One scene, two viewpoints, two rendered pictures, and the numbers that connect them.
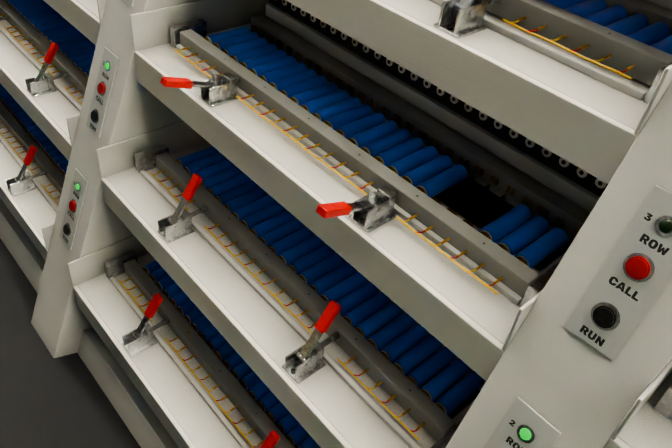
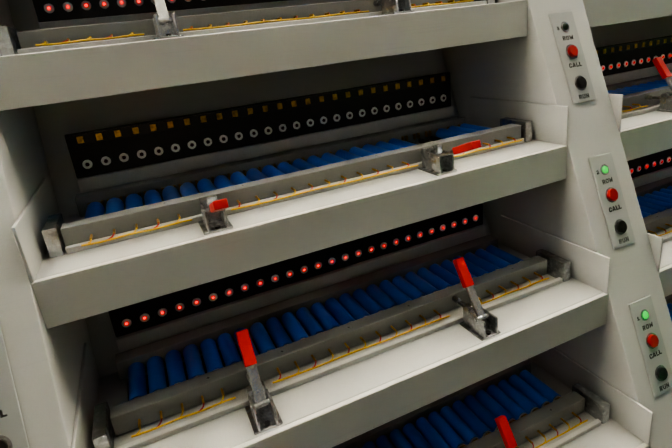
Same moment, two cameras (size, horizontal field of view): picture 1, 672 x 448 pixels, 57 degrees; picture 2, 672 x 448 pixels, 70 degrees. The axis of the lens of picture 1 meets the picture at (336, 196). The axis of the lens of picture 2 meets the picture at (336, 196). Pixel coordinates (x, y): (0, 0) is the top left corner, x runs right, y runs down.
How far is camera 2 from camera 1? 66 cm
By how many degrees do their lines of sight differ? 59
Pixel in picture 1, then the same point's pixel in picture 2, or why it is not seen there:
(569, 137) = (501, 24)
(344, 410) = (524, 311)
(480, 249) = (490, 132)
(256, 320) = (422, 354)
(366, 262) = (470, 191)
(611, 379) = (600, 107)
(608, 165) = (522, 25)
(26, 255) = not seen: outside the picture
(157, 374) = not seen: outside the picture
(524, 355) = (574, 136)
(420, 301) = (515, 173)
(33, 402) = not seen: outside the picture
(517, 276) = (514, 127)
